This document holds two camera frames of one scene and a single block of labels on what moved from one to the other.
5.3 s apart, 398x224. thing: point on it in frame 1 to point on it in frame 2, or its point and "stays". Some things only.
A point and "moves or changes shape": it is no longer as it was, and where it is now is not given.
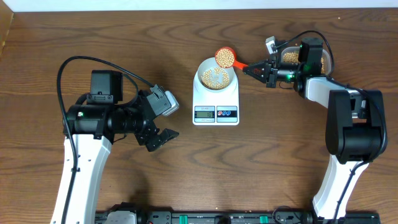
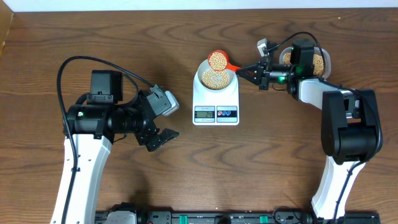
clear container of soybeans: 290,55 stays
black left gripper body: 135,122 stays
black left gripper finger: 166,135 stays
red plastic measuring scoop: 226,57 moves or changes shape
